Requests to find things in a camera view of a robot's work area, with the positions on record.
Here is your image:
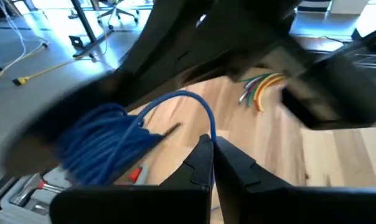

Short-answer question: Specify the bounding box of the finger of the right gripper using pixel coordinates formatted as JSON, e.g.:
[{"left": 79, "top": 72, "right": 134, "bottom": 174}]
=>
[
  {"left": 150, "top": 21, "right": 271, "bottom": 94},
  {"left": 113, "top": 0, "right": 207, "bottom": 108}
]

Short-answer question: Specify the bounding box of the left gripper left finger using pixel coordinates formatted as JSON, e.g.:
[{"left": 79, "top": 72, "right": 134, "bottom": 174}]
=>
[{"left": 49, "top": 133, "right": 215, "bottom": 224}]

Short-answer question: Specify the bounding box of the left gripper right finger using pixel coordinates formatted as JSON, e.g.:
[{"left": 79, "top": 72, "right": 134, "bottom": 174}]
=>
[{"left": 214, "top": 136, "right": 376, "bottom": 224}]

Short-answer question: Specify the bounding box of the blue ethernet cord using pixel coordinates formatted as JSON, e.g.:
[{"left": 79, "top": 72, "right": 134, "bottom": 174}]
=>
[{"left": 55, "top": 90, "right": 219, "bottom": 187}]

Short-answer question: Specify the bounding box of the office chair base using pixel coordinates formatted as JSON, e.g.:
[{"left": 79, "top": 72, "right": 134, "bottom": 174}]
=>
[{"left": 96, "top": 0, "right": 139, "bottom": 30}]

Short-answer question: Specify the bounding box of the black stand base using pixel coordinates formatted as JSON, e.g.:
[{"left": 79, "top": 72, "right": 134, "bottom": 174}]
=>
[{"left": 68, "top": 0, "right": 115, "bottom": 59}]

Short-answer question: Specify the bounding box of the grey tray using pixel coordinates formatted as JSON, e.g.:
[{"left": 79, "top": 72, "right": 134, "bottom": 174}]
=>
[{"left": 0, "top": 164, "right": 72, "bottom": 224}]

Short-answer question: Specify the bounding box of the green cable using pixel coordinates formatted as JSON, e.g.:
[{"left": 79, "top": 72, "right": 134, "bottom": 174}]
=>
[{"left": 238, "top": 73, "right": 271, "bottom": 108}]

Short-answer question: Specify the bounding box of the gray cable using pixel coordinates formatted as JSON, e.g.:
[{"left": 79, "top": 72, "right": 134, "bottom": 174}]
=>
[{"left": 237, "top": 77, "right": 262, "bottom": 105}]

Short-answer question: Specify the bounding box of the yellow cable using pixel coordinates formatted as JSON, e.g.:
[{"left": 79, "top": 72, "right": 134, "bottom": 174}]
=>
[{"left": 254, "top": 73, "right": 285, "bottom": 110}]

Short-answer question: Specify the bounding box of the orange cable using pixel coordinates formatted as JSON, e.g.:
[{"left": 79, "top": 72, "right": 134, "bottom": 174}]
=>
[{"left": 258, "top": 77, "right": 286, "bottom": 112}]

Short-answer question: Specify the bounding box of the black table frame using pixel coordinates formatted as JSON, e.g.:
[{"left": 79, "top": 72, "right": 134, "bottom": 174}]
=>
[{"left": 312, "top": 23, "right": 376, "bottom": 71}]

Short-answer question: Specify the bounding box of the white floor cable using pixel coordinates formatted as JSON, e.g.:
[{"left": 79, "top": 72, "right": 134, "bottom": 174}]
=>
[{"left": 0, "top": 0, "right": 49, "bottom": 85}]

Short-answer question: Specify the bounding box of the yellow extension cord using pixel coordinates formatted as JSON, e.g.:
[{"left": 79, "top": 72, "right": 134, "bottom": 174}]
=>
[{"left": 12, "top": 30, "right": 115, "bottom": 87}]

